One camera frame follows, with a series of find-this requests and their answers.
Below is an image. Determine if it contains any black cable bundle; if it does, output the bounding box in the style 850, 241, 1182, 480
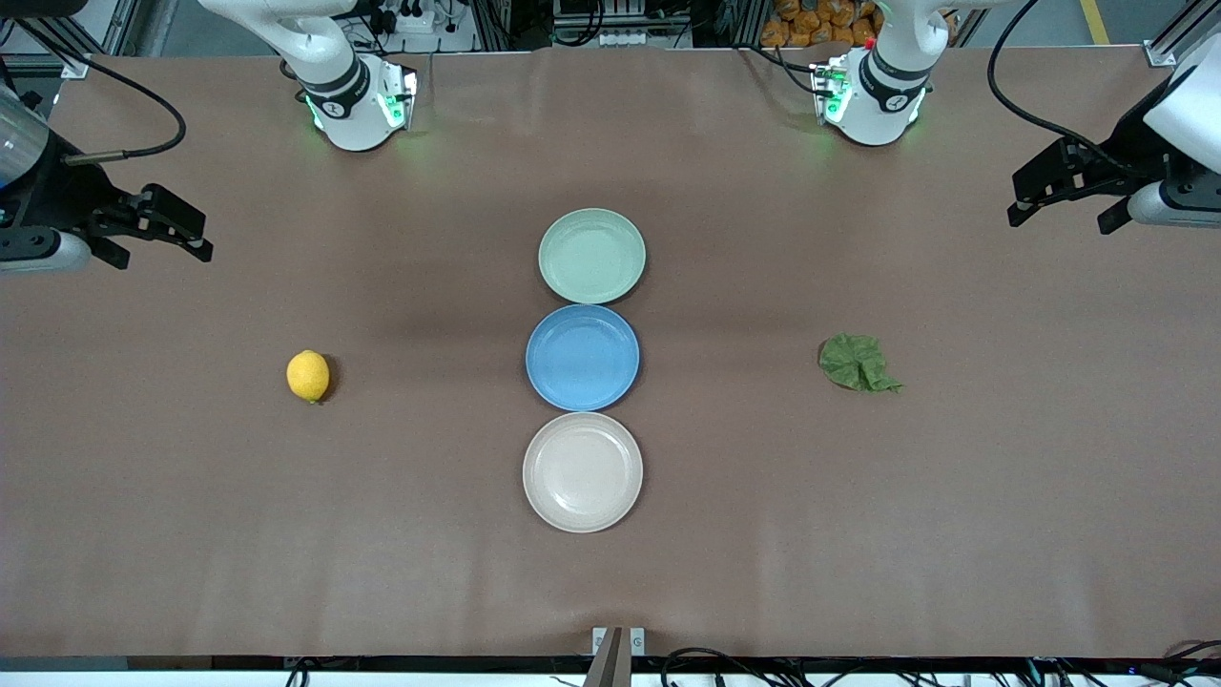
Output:
658, 639, 1221, 687

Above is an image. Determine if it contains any large table cover sheet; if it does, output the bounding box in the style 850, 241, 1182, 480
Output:
0, 43, 1221, 661

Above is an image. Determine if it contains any beige plate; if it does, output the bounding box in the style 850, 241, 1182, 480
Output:
522, 411, 645, 534

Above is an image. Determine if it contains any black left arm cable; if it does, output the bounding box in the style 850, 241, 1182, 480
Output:
987, 0, 1146, 177

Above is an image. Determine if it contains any blue plate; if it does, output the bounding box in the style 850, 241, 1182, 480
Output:
525, 303, 642, 413

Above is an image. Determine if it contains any yellow lemon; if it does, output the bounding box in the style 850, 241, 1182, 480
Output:
286, 349, 331, 405

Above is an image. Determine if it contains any camera mount post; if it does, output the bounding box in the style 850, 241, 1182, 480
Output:
584, 625, 647, 687

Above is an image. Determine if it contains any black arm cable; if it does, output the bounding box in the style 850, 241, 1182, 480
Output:
14, 14, 187, 165
987, 0, 1146, 177

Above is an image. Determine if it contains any aluminium frame strut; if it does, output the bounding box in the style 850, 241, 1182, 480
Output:
1145, 0, 1221, 68
0, 0, 92, 79

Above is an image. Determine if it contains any green lettuce leaf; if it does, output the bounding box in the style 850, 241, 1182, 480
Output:
817, 332, 904, 394

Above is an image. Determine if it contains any pile of orange objects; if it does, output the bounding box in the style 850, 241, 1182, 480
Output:
761, 0, 883, 49

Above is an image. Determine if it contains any pale green plate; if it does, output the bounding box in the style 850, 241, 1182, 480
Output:
537, 207, 648, 305

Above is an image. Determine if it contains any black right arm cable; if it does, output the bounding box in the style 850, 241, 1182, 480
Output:
14, 14, 187, 165

